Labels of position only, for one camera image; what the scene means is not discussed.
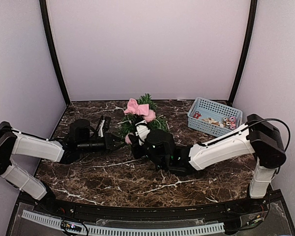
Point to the black front rail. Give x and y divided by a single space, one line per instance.
218 211

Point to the pink silver bell ornaments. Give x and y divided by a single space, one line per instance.
229 123

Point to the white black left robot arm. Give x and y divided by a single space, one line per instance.
81 138

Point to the small green christmas tree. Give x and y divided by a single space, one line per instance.
129 121

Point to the blue plastic basket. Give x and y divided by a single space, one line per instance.
215 110

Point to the red ornament tag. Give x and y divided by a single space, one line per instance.
197 115

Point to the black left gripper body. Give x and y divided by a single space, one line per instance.
108 136

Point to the black frame post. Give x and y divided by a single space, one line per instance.
244 51
52 50

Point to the right black frame post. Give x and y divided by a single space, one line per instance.
244 51

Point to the pink pompom ornament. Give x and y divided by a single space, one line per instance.
127 140
150 116

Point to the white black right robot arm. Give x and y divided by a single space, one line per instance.
257 137

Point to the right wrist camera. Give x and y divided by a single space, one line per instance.
142 130

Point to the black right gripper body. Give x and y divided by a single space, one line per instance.
137 154

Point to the left black frame post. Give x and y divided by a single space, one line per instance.
52 50

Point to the pink fabric bow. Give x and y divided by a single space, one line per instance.
136 109

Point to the beige wooden ornaments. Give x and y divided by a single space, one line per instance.
213 122

